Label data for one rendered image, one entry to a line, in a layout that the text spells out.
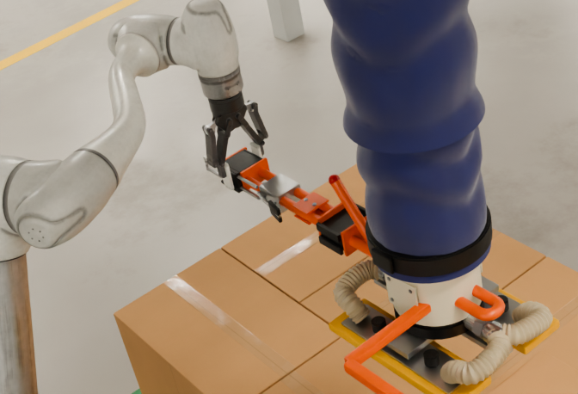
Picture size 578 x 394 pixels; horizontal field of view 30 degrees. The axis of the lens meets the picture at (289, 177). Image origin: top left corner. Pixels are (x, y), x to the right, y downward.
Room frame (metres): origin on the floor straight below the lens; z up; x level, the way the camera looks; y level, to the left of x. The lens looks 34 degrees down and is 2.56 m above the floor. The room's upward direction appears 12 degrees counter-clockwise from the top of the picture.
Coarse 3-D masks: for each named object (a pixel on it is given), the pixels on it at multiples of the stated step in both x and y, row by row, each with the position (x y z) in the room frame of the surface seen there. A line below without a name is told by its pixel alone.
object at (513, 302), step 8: (504, 296) 1.54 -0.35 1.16; (512, 296) 1.57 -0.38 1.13; (512, 304) 1.54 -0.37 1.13; (520, 304) 1.54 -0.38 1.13; (504, 312) 1.52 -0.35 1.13; (496, 320) 1.51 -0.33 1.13; (504, 320) 1.50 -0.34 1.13; (512, 320) 1.50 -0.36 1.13; (552, 328) 1.46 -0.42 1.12; (544, 336) 1.45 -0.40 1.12; (520, 344) 1.44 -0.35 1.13; (528, 344) 1.43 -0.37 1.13; (536, 344) 1.44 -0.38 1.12; (520, 352) 1.43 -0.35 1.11; (528, 352) 1.43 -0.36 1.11
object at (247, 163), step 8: (240, 152) 2.08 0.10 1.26; (248, 152) 2.08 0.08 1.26; (232, 160) 2.06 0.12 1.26; (240, 160) 2.05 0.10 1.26; (248, 160) 2.04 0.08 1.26; (256, 160) 2.03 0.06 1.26; (264, 160) 2.03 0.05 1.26; (232, 168) 2.02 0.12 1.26; (240, 168) 2.02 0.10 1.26; (248, 168) 2.01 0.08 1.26; (256, 168) 2.02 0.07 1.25; (264, 168) 2.03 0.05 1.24; (256, 176) 2.01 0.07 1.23
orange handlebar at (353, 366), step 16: (272, 176) 1.98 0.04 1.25; (304, 192) 1.89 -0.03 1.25; (288, 208) 1.86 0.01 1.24; (304, 208) 1.83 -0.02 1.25; (320, 208) 1.83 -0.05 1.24; (352, 240) 1.69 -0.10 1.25; (480, 288) 1.47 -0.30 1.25; (464, 304) 1.44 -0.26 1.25; (496, 304) 1.42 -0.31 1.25; (400, 320) 1.43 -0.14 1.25; (416, 320) 1.44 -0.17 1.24; (384, 336) 1.40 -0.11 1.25; (352, 352) 1.38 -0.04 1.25; (368, 352) 1.38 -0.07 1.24; (352, 368) 1.34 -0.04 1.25; (368, 384) 1.30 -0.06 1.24; (384, 384) 1.29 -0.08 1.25
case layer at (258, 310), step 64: (320, 192) 2.89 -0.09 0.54; (256, 256) 2.62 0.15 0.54; (320, 256) 2.56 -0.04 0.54; (512, 256) 2.37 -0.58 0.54; (128, 320) 2.45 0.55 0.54; (192, 320) 2.39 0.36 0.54; (256, 320) 2.33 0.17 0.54; (320, 320) 2.28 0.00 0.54; (576, 320) 2.07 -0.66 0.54; (192, 384) 2.14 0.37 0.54; (256, 384) 2.08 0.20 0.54; (320, 384) 2.03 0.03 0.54
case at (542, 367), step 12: (528, 360) 1.57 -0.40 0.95; (540, 360) 1.56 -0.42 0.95; (552, 360) 1.55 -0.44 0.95; (516, 372) 1.54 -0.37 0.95; (528, 372) 1.53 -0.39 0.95; (540, 372) 1.53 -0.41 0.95; (552, 372) 1.52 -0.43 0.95; (564, 372) 1.51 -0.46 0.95; (576, 372) 1.51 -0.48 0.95; (504, 384) 1.52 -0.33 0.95; (516, 384) 1.51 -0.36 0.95; (528, 384) 1.50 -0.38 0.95; (540, 384) 1.50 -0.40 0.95; (552, 384) 1.49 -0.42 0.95; (564, 384) 1.49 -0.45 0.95; (576, 384) 1.48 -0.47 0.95
